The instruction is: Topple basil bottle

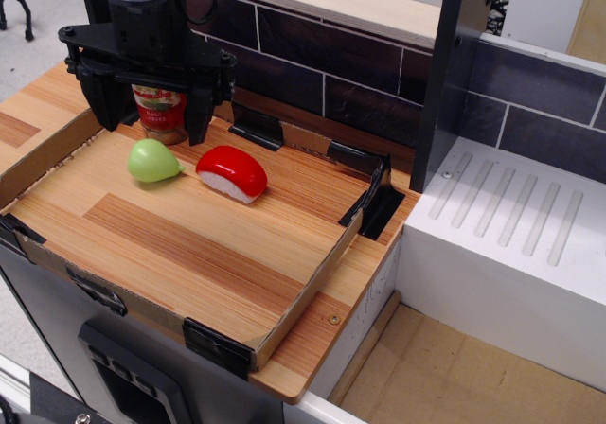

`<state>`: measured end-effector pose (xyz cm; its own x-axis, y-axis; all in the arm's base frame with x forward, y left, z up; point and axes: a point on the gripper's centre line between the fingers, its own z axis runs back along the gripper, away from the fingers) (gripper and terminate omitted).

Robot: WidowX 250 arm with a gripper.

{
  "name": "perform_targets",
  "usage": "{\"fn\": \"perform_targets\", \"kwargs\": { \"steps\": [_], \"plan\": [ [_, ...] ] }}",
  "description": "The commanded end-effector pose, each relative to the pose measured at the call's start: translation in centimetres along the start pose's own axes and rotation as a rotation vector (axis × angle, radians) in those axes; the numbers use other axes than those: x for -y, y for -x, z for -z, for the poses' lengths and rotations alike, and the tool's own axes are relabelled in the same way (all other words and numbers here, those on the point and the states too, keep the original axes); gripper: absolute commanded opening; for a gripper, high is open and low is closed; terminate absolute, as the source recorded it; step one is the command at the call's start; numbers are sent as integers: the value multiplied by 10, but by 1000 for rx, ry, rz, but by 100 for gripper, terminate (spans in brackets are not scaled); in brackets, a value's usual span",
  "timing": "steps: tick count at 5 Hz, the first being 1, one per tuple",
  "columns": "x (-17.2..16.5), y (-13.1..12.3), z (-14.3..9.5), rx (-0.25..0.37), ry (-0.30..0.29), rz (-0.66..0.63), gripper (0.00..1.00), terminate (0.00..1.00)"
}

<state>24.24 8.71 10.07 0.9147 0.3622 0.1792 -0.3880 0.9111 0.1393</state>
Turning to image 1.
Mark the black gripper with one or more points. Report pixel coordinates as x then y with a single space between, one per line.
146 42

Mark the white sink drainboard unit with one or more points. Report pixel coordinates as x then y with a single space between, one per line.
507 242

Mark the red white toy sushi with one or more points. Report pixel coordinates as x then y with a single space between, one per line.
232 172

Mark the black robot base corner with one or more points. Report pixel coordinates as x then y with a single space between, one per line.
32 399

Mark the grey oven front panel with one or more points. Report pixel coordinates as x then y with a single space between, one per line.
126 371

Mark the cardboard fence with black tape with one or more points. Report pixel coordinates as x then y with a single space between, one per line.
233 281

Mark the green toy pear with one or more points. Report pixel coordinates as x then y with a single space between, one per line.
151 161

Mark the red basil leaves bottle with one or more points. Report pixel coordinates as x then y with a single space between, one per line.
161 114

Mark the dark grey vertical post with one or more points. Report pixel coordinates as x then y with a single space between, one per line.
461 23

